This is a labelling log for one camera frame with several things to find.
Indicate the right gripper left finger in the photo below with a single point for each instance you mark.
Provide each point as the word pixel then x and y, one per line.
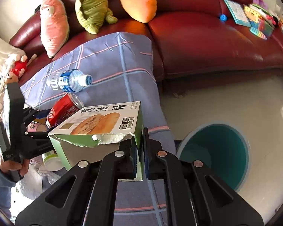
pixel 86 194

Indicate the white bottle green label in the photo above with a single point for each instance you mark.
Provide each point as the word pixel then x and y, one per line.
pixel 51 161

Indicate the person's left hand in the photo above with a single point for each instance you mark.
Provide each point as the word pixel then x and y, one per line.
pixel 8 166

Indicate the green food carton box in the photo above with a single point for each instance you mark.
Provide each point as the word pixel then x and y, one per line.
pixel 95 131

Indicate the clear water bottle blue label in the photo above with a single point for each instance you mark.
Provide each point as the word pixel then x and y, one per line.
pixel 72 80

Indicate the red white plush doll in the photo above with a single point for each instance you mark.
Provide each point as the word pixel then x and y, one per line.
pixel 18 67

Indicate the purple plaid tablecloth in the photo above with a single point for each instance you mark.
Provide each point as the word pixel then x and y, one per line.
pixel 121 67

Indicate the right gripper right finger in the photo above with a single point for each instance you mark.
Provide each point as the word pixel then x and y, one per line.
pixel 194 194

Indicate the green dinosaur plush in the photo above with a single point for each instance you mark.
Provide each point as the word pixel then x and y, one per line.
pixel 91 14

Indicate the red leather sofa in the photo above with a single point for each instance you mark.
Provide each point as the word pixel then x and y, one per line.
pixel 189 38

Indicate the teal round trash bin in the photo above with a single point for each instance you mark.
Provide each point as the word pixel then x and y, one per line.
pixel 222 148

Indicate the clear plastic bag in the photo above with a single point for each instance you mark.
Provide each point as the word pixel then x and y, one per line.
pixel 51 177

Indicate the orange carrot plush pillow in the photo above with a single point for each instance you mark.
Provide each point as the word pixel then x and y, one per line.
pixel 141 10

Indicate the red soda can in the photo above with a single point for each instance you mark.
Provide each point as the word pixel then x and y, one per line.
pixel 63 109

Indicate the colourful toy book stack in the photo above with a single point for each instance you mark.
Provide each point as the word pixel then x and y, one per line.
pixel 262 20

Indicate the teal children's book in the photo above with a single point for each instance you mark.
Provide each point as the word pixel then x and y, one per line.
pixel 237 13

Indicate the pink carrot plush pillow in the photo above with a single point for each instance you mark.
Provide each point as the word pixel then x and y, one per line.
pixel 54 26

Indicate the blue bottle cap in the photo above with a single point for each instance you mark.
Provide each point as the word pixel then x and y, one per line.
pixel 223 17

